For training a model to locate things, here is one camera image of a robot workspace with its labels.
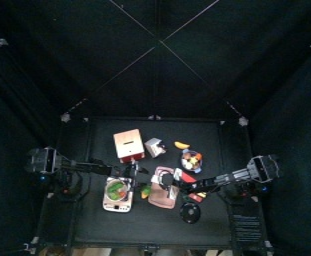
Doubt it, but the pink plate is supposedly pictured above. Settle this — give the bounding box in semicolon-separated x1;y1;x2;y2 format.
147;165;182;210

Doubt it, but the black plate with white label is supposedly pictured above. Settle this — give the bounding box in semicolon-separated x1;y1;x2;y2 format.
230;212;265;246

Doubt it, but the red flat box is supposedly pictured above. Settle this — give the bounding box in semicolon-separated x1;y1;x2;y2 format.
173;167;200;185

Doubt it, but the small red yellow toy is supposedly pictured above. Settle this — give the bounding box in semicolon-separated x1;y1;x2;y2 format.
188;191;209;204

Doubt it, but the orange green toy carrot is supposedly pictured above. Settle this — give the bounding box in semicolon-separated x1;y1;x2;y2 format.
139;183;154;200

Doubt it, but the bowl of toy fruit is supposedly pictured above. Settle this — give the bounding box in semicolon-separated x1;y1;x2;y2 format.
181;149;205;175

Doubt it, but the silver pot with green vegetables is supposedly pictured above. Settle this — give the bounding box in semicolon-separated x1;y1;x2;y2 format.
105;178;131;202

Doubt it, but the small grey white box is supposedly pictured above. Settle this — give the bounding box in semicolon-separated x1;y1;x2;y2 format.
143;137;169;159

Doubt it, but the black round disc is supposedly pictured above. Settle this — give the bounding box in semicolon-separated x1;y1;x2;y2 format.
180;201;204;225

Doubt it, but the yellow toy banana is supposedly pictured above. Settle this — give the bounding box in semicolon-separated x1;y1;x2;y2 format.
173;140;193;150

